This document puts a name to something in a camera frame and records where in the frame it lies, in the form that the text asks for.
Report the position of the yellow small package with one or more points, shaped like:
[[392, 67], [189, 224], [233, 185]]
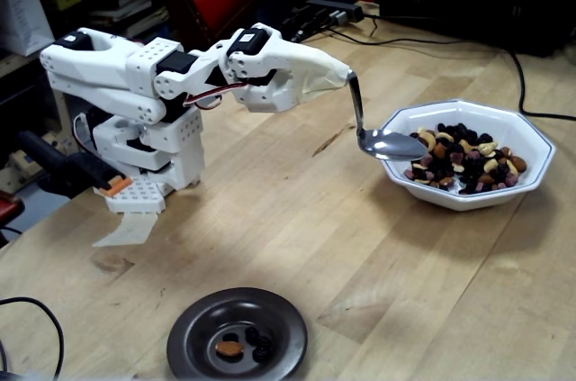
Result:
[[67, 0]]

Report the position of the white octagonal bowl blue rim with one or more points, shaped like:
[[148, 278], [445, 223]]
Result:
[[495, 117]]

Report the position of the beige masking tape wrap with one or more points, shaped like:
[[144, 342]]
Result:
[[321, 77]]

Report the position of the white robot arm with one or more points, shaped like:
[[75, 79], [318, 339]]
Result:
[[99, 93]]

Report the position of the dark brown round plate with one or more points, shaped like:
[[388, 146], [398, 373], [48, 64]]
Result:
[[279, 331]]

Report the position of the dark raisin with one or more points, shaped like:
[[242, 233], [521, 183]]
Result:
[[265, 343], [252, 333], [260, 355], [231, 337]]

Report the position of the brown almond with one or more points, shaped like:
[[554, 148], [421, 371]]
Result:
[[229, 348]]

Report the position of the white paper bag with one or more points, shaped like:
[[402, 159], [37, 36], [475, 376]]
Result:
[[22, 16]]

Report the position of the stack of books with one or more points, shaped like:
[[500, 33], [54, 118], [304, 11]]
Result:
[[130, 7]]

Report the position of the black clamp orange tip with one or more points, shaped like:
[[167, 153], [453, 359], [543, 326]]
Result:
[[67, 169]]

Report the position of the black power strip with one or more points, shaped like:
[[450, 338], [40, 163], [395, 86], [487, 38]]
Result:
[[333, 6]]

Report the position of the bent metal spoon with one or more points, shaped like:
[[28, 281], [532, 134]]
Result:
[[391, 147]]

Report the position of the nut and raisin mix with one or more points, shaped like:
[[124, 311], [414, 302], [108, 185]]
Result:
[[468, 174]]

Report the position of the red stool seat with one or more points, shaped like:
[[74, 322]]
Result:
[[9, 210]]

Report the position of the beige tape piece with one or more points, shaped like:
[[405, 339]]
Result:
[[130, 230]]

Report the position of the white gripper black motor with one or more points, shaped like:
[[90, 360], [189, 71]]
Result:
[[294, 67]]

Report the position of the wooden shelf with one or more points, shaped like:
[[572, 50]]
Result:
[[58, 115]]

